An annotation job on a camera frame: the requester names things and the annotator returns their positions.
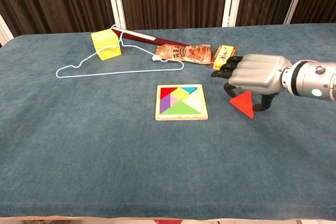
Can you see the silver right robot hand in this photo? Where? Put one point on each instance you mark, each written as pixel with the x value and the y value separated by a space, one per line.
pixel 257 73

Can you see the purple tangram piece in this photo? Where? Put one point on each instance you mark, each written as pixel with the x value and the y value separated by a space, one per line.
pixel 165 104

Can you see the teal velvet tablecloth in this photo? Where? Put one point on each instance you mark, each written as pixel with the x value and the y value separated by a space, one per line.
pixel 105 155

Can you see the pink tangram triangle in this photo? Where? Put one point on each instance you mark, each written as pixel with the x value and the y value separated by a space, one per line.
pixel 173 100

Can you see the maroon long flat stick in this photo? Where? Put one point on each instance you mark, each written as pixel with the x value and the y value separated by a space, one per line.
pixel 136 36

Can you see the orange spouted snack pouch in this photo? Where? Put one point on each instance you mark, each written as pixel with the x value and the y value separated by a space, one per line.
pixel 189 53

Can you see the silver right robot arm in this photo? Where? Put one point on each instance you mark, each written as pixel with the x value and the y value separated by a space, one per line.
pixel 312 79

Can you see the red tangram triangle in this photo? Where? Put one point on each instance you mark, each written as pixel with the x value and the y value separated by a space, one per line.
pixel 166 92

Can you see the yellow and red small box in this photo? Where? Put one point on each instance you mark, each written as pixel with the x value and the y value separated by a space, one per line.
pixel 221 53

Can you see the yellow cube block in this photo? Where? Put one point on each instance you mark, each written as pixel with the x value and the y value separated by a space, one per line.
pixel 106 44

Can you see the green tangram triangle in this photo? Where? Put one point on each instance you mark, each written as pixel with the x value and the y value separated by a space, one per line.
pixel 181 109

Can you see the orange wooden triangle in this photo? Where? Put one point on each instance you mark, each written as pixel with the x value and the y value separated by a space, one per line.
pixel 244 103

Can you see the yellow tangram piece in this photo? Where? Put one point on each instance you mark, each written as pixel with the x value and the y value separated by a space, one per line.
pixel 181 94

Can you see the wooden tangram tray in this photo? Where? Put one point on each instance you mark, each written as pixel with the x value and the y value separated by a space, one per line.
pixel 204 103

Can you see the cyan tangram triangle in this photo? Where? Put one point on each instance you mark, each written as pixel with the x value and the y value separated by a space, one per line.
pixel 189 89

